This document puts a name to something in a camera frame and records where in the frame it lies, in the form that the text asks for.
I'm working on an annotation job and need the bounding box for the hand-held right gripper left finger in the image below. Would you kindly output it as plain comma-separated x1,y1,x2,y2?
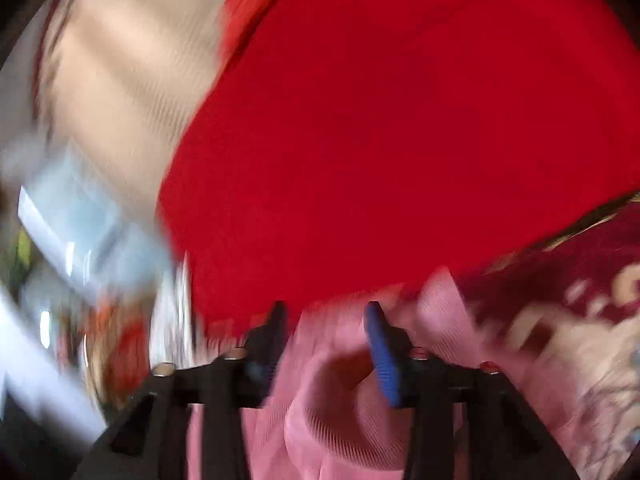
75,301,290,480

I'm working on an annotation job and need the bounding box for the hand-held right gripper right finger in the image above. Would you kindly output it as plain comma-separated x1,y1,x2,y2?
364,301,581,480

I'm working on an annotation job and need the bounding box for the pink zip jacket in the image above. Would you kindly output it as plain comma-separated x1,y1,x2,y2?
187,267,601,480

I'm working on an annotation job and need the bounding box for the floral blanket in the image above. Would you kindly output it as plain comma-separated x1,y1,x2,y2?
450,205,640,480

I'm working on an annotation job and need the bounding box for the red blanket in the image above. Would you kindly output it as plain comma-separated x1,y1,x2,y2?
155,0,640,321

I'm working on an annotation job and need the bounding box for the silver refrigerator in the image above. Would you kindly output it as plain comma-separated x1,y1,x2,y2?
0,145,176,301

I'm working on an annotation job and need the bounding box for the beige dotted curtain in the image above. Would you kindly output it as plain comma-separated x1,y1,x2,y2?
32,0,261,221

